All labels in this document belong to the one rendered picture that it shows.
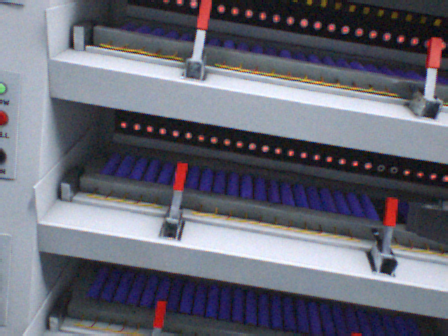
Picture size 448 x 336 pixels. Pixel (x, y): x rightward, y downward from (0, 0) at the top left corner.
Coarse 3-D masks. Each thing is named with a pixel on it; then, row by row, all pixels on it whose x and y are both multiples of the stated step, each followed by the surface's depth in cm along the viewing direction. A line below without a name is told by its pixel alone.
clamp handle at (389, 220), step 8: (392, 200) 49; (392, 208) 49; (384, 216) 50; (392, 216) 49; (384, 224) 49; (392, 224) 49; (384, 232) 49; (392, 232) 49; (384, 240) 49; (384, 248) 49
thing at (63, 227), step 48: (144, 144) 63; (192, 144) 63; (48, 192) 49; (432, 192) 63; (48, 240) 49; (96, 240) 48; (144, 240) 48; (192, 240) 49; (240, 240) 50; (288, 240) 52; (288, 288) 50; (336, 288) 49; (384, 288) 48; (432, 288) 48
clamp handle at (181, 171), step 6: (180, 162) 49; (180, 168) 49; (186, 168) 49; (180, 174) 49; (180, 180) 49; (174, 186) 49; (180, 186) 49; (174, 192) 49; (180, 192) 49; (174, 198) 49; (180, 198) 49; (174, 204) 49; (174, 210) 49; (174, 216) 49
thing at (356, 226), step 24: (96, 192) 54; (120, 192) 54; (144, 192) 53; (168, 192) 53; (192, 192) 54; (216, 216) 52; (240, 216) 54; (264, 216) 54; (288, 216) 54; (312, 216) 53; (336, 216) 54; (408, 240) 54
